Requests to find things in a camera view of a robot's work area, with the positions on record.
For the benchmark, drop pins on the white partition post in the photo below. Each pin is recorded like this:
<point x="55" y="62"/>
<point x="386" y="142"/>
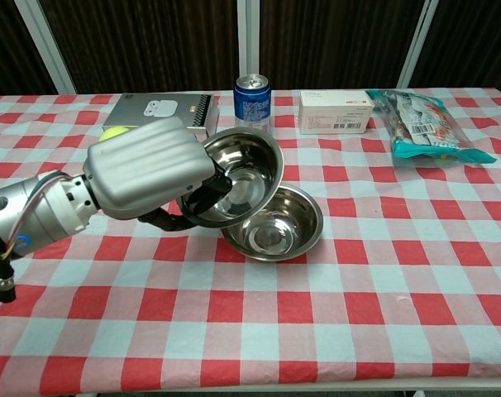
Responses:
<point x="418" y="41"/>
<point x="248" y="37"/>
<point x="48" y="45"/>

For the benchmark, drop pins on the white cardboard box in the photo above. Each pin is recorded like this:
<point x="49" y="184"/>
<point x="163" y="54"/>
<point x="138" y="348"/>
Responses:
<point x="335" y="111"/>

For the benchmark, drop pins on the dark ribbed partition panel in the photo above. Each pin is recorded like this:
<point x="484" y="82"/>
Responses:
<point x="10" y="45"/>
<point x="333" y="41"/>
<point x="473" y="41"/>
<point x="151" y="41"/>

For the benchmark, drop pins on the red white checkered tablecloth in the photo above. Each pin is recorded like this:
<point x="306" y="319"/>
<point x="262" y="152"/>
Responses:
<point x="250" y="322"/>

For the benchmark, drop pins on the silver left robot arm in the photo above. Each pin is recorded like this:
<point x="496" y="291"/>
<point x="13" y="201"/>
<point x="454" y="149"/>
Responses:
<point x="35" y="219"/>

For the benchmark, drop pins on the silver earbuds box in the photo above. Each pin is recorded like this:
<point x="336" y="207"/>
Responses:
<point x="168" y="105"/>

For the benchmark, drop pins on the stainless steel bowl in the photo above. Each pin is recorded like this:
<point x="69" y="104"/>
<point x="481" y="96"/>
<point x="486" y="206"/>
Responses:
<point x="275" y="256"/>
<point x="250" y="165"/>
<point x="287" y="223"/>

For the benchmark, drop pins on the teal snack bag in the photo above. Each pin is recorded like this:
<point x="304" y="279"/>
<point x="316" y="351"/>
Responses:
<point x="428" y="132"/>

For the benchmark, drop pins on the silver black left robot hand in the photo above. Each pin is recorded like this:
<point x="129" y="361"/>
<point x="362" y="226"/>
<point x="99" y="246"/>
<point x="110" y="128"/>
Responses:
<point x="147" y="165"/>

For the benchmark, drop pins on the yellow tennis ball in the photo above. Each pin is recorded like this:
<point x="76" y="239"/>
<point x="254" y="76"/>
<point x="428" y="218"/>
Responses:
<point x="114" y="134"/>

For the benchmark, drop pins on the blue white drink can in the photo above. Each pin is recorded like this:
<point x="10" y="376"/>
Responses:
<point x="252" y="103"/>

